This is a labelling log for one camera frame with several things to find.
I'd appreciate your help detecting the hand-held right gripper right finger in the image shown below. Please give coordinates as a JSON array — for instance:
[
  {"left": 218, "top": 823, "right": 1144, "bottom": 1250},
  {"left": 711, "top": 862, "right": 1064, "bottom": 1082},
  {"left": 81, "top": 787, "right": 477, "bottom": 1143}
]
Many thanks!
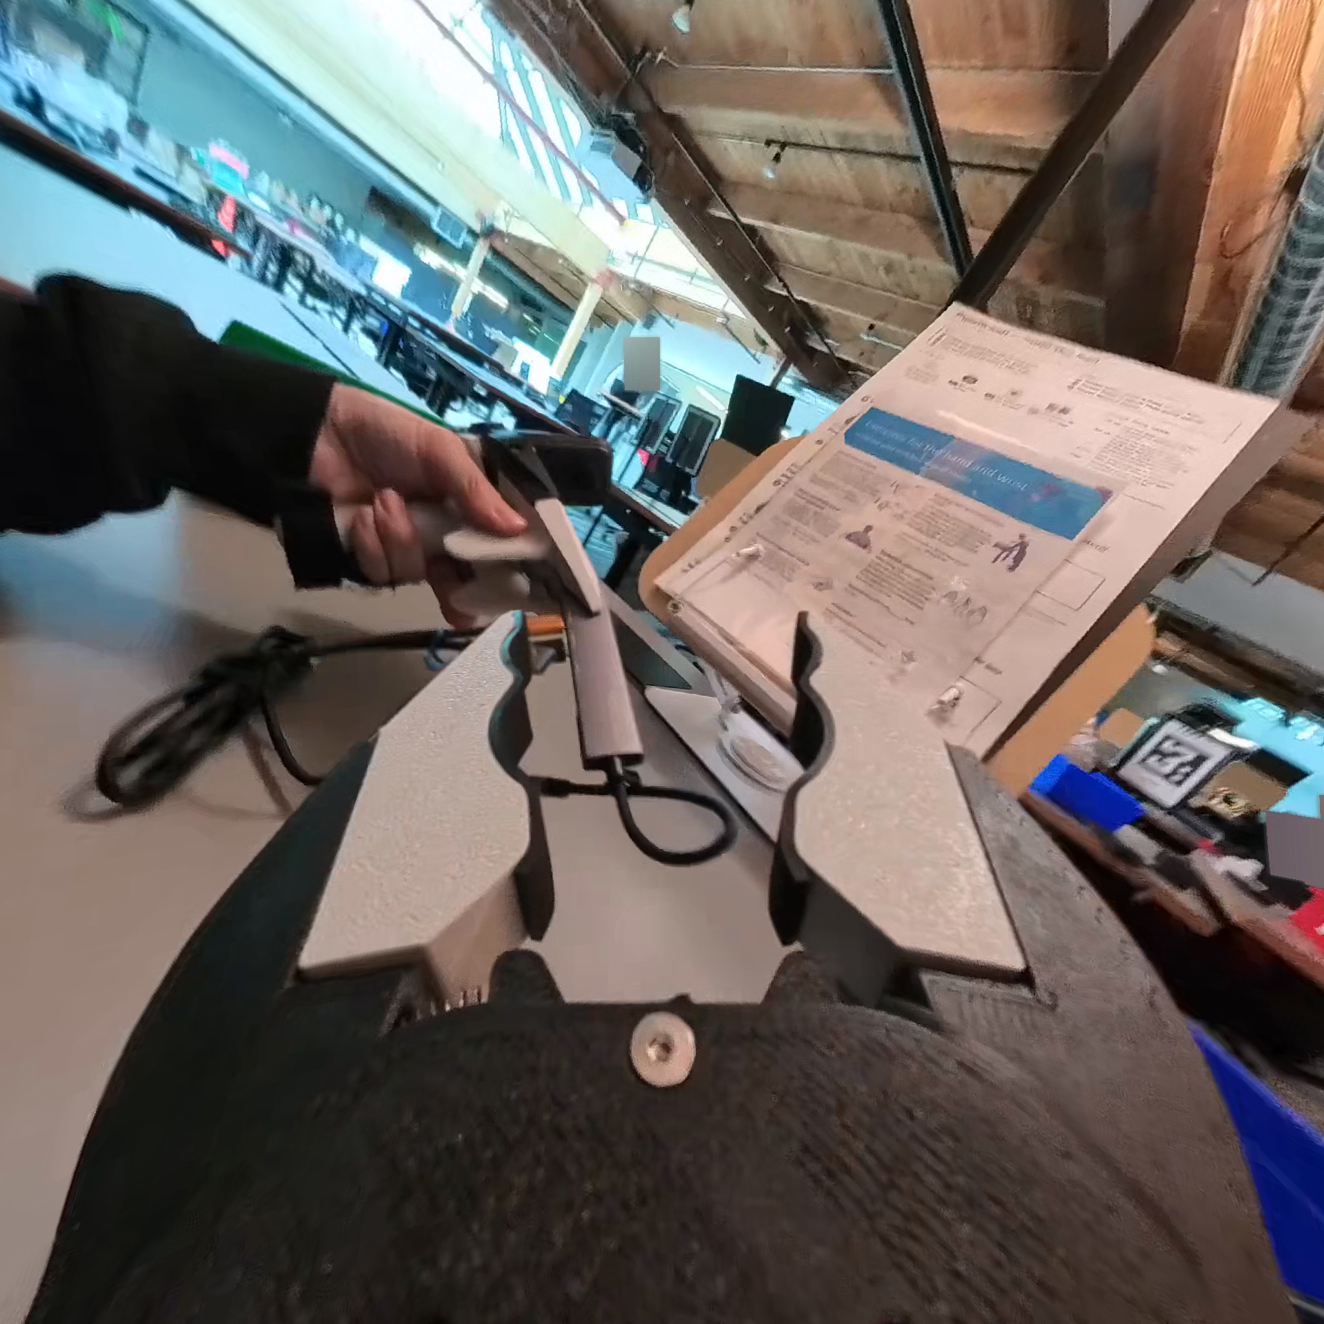
[{"left": 767, "top": 610, "right": 1026, "bottom": 1004}]

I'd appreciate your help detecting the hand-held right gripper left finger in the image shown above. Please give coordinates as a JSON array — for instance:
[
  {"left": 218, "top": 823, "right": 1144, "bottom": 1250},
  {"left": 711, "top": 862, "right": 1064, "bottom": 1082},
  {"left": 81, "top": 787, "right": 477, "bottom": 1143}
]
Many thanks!
[{"left": 296, "top": 610, "right": 557, "bottom": 1004}]

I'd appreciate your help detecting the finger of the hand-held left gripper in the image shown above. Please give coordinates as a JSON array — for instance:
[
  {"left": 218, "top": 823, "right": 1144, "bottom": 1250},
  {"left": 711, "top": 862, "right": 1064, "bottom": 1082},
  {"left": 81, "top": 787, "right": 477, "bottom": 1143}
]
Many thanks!
[
  {"left": 525, "top": 497, "right": 606, "bottom": 617},
  {"left": 442, "top": 524, "right": 563, "bottom": 567}
]

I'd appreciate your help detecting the grey USB hub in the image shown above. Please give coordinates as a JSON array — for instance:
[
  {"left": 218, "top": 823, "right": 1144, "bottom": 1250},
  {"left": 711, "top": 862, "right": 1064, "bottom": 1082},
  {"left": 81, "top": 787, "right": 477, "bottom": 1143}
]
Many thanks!
[{"left": 535, "top": 601, "right": 735, "bottom": 867}]

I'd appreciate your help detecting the black cable with orange plugs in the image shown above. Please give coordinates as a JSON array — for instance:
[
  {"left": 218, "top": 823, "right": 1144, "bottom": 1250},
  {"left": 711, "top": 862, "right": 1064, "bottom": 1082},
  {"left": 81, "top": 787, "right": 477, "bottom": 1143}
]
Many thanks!
[{"left": 96, "top": 615, "right": 568, "bottom": 815}]

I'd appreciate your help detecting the large blue storage bin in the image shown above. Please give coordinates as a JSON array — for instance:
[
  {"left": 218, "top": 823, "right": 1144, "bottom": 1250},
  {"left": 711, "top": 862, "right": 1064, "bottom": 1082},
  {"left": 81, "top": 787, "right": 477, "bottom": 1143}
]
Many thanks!
[{"left": 1191, "top": 1018, "right": 1324, "bottom": 1296}]

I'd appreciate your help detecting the person's left forearm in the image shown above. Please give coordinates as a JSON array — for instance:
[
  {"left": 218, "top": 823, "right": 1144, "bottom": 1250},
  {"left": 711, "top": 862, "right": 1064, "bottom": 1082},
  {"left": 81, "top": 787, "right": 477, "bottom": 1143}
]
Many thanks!
[{"left": 0, "top": 273, "right": 362, "bottom": 591}]

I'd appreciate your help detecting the wooden background desk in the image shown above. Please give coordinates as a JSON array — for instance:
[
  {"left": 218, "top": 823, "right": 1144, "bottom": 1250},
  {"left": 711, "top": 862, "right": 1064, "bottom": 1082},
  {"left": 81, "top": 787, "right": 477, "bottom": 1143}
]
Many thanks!
[{"left": 1017, "top": 787, "right": 1324, "bottom": 987}]

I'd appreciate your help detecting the grey desk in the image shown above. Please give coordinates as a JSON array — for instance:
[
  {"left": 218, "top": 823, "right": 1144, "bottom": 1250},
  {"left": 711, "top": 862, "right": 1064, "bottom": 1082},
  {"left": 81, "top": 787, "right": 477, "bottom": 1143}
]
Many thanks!
[{"left": 0, "top": 140, "right": 819, "bottom": 1324}]

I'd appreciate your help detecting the person's left hand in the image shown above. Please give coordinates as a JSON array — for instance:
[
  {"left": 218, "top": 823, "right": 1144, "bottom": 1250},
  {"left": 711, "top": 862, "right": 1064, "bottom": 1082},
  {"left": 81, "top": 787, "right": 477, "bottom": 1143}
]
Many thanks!
[{"left": 309, "top": 383, "right": 535, "bottom": 629}]

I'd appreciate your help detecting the small blue storage bin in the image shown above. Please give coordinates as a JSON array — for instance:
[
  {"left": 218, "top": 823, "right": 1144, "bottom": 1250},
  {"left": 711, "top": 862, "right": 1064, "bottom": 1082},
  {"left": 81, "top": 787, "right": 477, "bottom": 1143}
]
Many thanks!
[{"left": 1030, "top": 751, "right": 1144, "bottom": 831}]

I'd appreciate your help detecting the black monitor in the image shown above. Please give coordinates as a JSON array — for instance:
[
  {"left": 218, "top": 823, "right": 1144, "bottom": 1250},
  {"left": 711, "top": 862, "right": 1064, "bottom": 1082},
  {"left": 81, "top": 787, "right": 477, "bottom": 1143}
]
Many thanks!
[{"left": 720, "top": 372, "right": 797, "bottom": 458}]

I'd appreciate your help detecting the black white marker tag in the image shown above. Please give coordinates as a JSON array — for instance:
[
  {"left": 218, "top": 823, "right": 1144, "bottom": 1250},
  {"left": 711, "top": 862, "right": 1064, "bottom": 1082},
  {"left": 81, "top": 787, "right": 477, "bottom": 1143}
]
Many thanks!
[{"left": 1115, "top": 714, "right": 1246, "bottom": 810}]

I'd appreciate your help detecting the green storage bin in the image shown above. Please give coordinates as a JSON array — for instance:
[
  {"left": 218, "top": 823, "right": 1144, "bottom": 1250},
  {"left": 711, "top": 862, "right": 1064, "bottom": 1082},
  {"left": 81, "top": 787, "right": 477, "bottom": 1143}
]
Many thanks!
[{"left": 218, "top": 321, "right": 447, "bottom": 427}]

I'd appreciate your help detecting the white document stand with papers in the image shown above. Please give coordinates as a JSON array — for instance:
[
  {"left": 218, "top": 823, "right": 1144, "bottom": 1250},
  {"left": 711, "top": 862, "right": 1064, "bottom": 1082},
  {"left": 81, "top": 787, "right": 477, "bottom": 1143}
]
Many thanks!
[{"left": 638, "top": 302, "right": 1312, "bottom": 840}]

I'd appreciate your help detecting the ribbed metal duct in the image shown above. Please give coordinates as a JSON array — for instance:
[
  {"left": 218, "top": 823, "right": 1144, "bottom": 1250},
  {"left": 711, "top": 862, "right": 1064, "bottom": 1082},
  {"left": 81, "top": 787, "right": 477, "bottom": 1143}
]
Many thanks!
[{"left": 1233, "top": 132, "right": 1324, "bottom": 396}]

